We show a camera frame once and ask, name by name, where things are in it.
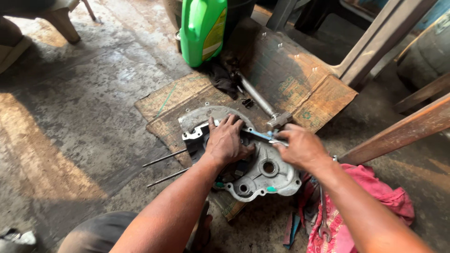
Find person's left hand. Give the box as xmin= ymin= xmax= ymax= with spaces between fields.
xmin=203 ymin=113 xmax=256 ymax=166

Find person's right hand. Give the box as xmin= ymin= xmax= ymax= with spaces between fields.
xmin=272 ymin=124 xmax=333 ymax=173

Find blue handled scraper tool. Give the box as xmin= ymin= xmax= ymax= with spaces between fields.
xmin=243 ymin=128 xmax=290 ymax=147

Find grey metal engine crankcase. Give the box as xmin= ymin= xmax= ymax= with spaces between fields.
xmin=181 ymin=119 xmax=303 ymax=203

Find grey round metal plate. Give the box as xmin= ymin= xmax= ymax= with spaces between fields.
xmin=178 ymin=105 xmax=254 ymax=133

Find metal hammer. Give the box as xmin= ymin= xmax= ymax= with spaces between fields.
xmin=236 ymin=71 xmax=293 ymax=129

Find thin metal stud rod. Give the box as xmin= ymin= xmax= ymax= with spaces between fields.
xmin=146 ymin=167 xmax=191 ymax=188
xmin=142 ymin=149 xmax=189 ymax=168

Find black rag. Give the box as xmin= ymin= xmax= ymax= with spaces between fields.
xmin=207 ymin=59 xmax=244 ymax=100

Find steel open-end wrench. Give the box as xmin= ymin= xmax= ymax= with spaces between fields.
xmin=318 ymin=183 xmax=333 ymax=243

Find worn brown cardboard sheet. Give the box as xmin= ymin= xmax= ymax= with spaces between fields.
xmin=134 ymin=18 xmax=359 ymax=222

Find pink cloth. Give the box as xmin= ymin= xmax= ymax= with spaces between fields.
xmin=298 ymin=163 xmax=416 ymax=253

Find blue and red flat scraps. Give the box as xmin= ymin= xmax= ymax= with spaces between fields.
xmin=283 ymin=212 xmax=302 ymax=250

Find person's foot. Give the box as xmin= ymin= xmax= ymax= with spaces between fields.
xmin=189 ymin=201 xmax=214 ymax=252

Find brown wooden beam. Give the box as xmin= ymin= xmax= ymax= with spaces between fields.
xmin=393 ymin=72 xmax=450 ymax=114
xmin=337 ymin=93 xmax=450 ymax=166

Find green plastic oil jug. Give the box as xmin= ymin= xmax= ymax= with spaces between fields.
xmin=180 ymin=0 xmax=228 ymax=68

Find grey plastic chair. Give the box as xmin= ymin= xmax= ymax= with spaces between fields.
xmin=266 ymin=0 xmax=439 ymax=89

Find grey sack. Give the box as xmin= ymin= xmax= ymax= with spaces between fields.
xmin=397 ymin=13 xmax=450 ymax=89

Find person's leg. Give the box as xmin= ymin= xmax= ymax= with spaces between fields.
xmin=57 ymin=211 xmax=140 ymax=253

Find beige plastic stool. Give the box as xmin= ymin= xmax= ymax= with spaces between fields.
xmin=0 ymin=0 xmax=98 ymax=75

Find white and black shoe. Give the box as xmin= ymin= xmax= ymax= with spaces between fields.
xmin=0 ymin=228 xmax=38 ymax=253

